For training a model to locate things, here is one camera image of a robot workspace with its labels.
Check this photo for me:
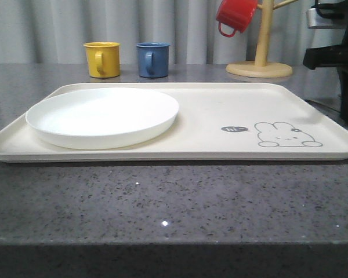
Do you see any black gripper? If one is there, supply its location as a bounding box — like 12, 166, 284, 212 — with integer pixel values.
303, 1, 348, 123

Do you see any white round plate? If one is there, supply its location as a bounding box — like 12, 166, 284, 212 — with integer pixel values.
26, 87, 179, 149

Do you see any wooden mug tree stand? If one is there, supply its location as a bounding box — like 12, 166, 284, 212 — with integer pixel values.
226, 0, 296, 78

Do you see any red mug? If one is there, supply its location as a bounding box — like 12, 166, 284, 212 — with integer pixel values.
216, 0, 258, 38

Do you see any cream rabbit print tray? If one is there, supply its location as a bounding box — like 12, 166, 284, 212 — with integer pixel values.
0, 83, 348, 162

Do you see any blue mug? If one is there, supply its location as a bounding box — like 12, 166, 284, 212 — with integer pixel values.
136, 42, 170, 78

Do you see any yellow mug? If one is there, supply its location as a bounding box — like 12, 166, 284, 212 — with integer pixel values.
84, 42, 120, 79

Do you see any grey curtain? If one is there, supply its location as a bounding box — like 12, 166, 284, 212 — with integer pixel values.
0, 0, 348, 65

